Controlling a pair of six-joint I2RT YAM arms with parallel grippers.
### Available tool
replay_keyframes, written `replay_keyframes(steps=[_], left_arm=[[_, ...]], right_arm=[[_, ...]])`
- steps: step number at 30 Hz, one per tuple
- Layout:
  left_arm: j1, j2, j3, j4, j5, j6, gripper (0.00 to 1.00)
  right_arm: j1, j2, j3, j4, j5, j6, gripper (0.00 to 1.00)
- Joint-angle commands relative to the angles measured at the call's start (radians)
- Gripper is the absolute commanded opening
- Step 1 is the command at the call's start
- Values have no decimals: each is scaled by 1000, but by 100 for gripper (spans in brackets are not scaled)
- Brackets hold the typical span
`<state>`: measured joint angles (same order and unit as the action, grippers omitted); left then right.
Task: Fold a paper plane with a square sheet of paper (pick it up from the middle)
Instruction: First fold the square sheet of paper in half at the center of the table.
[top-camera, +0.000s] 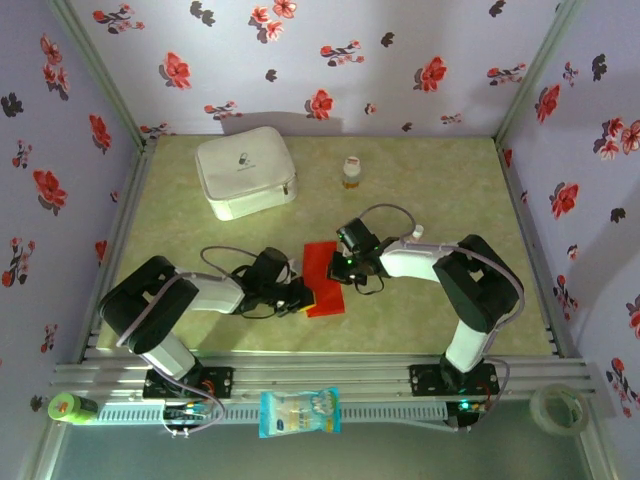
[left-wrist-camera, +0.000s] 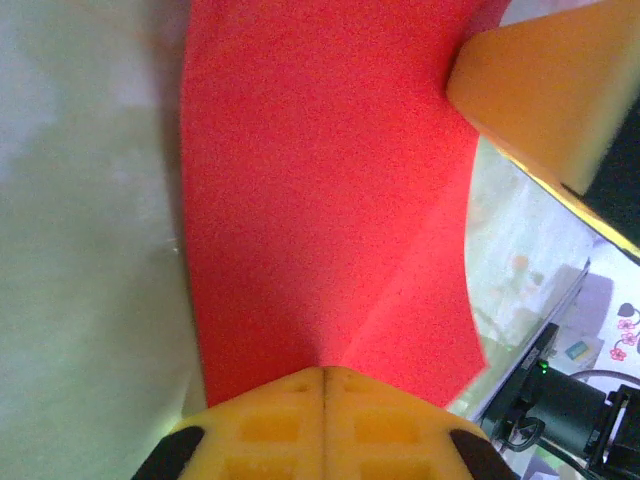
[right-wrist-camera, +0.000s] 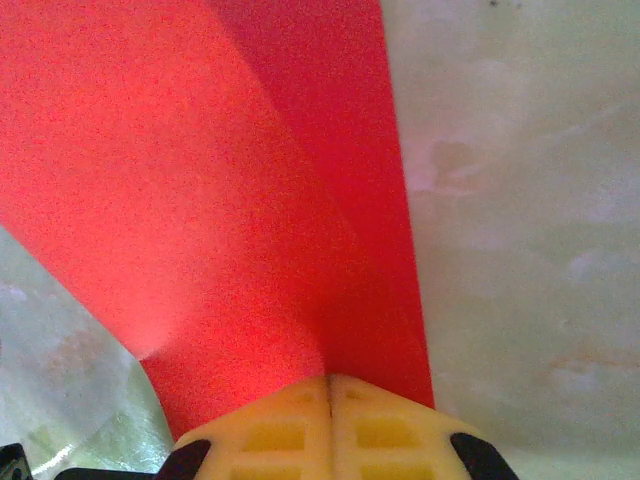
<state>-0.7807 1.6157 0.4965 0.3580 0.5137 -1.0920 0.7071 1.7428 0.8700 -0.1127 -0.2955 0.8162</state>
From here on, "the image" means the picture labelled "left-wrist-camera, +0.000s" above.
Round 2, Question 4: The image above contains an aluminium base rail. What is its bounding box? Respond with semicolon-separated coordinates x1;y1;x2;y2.
469;257;594;426

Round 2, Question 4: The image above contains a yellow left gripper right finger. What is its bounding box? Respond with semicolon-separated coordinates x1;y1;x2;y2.
324;367;519;480

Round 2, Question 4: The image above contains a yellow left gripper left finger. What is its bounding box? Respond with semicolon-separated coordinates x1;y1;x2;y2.
132;367;327;480

